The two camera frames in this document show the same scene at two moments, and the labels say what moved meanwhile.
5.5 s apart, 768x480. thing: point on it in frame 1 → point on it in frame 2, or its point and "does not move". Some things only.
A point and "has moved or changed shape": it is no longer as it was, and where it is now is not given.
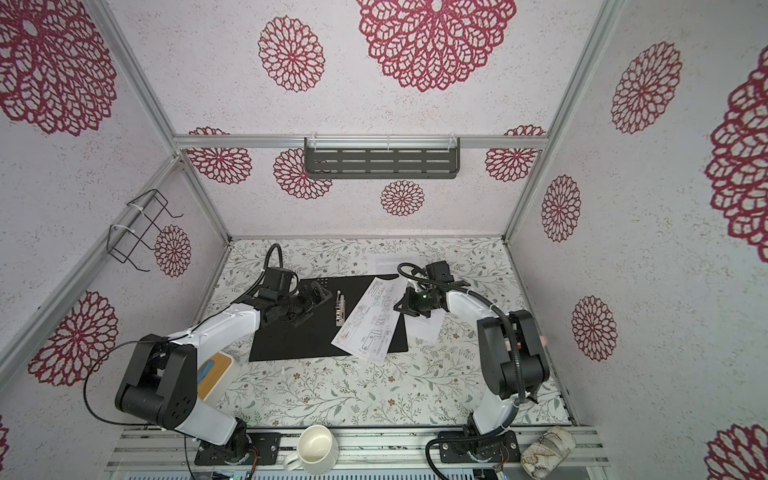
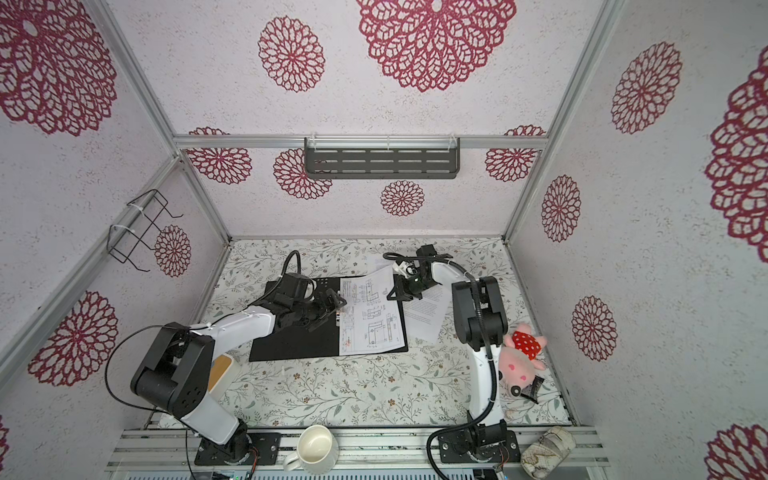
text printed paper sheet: (425, 329) does not move
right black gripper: (409, 299) → (402, 286)
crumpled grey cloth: (548, 454) does not move
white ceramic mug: (317, 451) does not move
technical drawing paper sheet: (369, 326) has moved or changed shape
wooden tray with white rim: (211, 374) does not move
